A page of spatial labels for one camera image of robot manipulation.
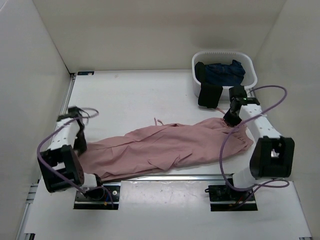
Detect pink trousers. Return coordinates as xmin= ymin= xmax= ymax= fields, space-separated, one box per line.
xmin=79 ymin=117 xmax=254 ymax=181

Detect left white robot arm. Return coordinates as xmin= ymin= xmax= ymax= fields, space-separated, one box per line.
xmin=37 ymin=106 xmax=105 ymax=200

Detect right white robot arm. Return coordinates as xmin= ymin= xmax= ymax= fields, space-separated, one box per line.
xmin=222 ymin=86 xmax=295 ymax=200

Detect black trousers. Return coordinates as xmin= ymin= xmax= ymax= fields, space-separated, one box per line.
xmin=194 ymin=62 xmax=223 ymax=109

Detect blue denim trousers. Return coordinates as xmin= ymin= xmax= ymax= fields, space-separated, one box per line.
xmin=204 ymin=60 xmax=246 ymax=87

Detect white plastic basket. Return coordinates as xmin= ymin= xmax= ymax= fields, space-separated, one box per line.
xmin=191 ymin=50 xmax=258 ymax=100

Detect blue label sticker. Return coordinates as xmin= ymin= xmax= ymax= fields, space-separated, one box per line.
xmin=77 ymin=71 xmax=95 ymax=76

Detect left aluminium rail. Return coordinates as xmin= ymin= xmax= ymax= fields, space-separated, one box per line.
xmin=37 ymin=72 xmax=76 ymax=181

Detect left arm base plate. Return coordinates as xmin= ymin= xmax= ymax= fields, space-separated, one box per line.
xmin=73 ymin=183 xmax=121 ymax=210

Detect front aluminium rail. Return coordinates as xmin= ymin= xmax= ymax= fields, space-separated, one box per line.
xmin=103 ymin=174 xmax=225 ymax=183

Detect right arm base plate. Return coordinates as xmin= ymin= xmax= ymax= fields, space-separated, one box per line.
xmin=204 ymin=185 xmax=258 ymax=212

